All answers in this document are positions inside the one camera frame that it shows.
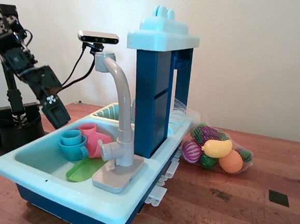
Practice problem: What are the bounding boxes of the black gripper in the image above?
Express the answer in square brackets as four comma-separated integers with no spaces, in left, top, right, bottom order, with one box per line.
[19,65,70,129]

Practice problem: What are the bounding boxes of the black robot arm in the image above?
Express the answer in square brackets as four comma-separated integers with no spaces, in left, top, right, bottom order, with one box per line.
[0,4,70,156]

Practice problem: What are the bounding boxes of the teal toy cup rear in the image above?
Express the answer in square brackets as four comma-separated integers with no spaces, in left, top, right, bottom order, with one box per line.
[61,129,82,146]

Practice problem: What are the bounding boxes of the teal toy cup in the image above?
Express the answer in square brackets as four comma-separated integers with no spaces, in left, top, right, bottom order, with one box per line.
[59,136,89,161]
[61,129,82,146]

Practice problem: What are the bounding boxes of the pink toy cup rear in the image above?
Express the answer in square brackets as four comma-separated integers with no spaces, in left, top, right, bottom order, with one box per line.
[78,122,97,137]

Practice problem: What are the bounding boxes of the pink toy cup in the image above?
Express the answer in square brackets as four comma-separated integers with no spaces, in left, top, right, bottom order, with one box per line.
[78,122,97,137]
[87,131,112,158]

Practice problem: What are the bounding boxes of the teal toy cup front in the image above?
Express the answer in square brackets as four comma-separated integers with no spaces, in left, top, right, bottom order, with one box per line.
[59,136,89,161]

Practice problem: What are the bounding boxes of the pink toy cup front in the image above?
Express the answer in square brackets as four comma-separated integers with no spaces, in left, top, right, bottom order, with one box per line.
[87,131,112,158]

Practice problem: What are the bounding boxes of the green toy tray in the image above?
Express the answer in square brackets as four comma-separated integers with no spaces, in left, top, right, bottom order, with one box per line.
[65,157,106,183]

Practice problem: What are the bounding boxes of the toy sink blue basin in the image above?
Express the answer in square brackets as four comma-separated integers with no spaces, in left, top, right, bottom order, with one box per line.
[0,114,191,224]

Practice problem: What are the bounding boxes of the grey toy faucet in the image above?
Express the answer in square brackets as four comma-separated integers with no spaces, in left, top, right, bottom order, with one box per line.
[92,52,144,193]

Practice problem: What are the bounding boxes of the light blue toy plates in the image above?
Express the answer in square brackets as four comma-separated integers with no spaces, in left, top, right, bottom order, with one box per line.
[167,110,188,136]

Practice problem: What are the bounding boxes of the blue toy shelf tower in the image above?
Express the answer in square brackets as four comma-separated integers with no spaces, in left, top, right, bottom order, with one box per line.
[126,5,200,159]

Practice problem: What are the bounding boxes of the white plastic clips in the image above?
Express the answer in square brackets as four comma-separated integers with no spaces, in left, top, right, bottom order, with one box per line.
[145,149,181,207]

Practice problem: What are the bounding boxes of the purple toy onion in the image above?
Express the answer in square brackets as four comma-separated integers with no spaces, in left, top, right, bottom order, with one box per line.
[182,141,202,163]

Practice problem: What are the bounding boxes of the mesh bag of toy food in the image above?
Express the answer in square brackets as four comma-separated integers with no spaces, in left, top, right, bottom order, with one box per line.
[166,98,259,177]

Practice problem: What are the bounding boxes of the yellow toy mango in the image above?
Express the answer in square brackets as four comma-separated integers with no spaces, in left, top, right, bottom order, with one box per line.
[201,140,233,158]

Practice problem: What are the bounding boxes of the orange toy fruit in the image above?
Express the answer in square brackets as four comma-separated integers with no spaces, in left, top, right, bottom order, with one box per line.
[219,150,243,173]

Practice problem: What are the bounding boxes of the black tape patch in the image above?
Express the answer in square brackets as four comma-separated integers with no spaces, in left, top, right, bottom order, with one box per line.
[268,189,289,207]

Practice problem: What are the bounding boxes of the black camera cable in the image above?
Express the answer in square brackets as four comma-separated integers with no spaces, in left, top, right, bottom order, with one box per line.
[60,41,97,92]

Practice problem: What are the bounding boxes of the grey depth camera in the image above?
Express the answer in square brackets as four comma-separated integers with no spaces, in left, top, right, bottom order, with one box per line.
[78,30,119,44]

